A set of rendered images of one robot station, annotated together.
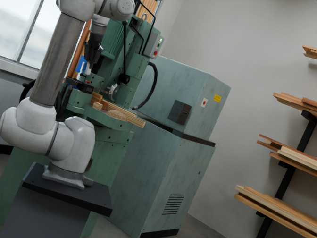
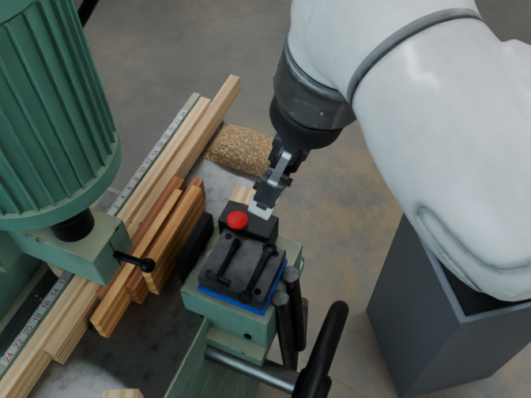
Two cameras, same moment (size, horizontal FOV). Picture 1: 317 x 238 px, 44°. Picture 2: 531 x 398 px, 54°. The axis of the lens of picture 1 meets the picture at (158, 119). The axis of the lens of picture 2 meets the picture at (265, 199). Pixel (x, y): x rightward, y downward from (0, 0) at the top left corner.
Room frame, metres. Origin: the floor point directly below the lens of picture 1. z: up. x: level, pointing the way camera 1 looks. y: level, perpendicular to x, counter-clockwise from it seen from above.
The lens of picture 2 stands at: (2.22, 0.86, 1.63)
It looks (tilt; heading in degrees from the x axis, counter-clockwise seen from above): 55 degrees down; 268
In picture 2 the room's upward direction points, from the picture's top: straight up
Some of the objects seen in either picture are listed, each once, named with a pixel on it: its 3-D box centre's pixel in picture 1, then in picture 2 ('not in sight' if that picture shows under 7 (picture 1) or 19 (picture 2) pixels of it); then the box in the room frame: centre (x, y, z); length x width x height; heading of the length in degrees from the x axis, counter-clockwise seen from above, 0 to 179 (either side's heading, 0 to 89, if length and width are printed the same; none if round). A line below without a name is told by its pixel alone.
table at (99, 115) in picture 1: (79, 105); (197, 274); (2.32, 0.46, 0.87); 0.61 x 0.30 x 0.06; 65
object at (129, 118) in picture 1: (104, 106); (160, 195); (2.38, 0.33, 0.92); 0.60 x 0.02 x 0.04; 65
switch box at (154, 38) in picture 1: (153, 46); not in sight; (2.68, 0.23, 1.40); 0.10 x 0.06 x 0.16; 155
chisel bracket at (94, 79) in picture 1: (92, 80); (73, 238); (2.47, 0.48, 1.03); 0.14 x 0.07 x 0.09; 155
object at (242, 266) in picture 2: (79, 84); (245, 254); (2.24, 0.49, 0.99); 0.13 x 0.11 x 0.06; 65
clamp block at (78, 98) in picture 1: (74, 96); (243, 279); (2.24, 0.50, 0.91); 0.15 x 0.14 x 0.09; 65
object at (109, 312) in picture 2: not in sight; (143, 259); (2.39, 0.46, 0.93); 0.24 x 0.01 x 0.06; 65
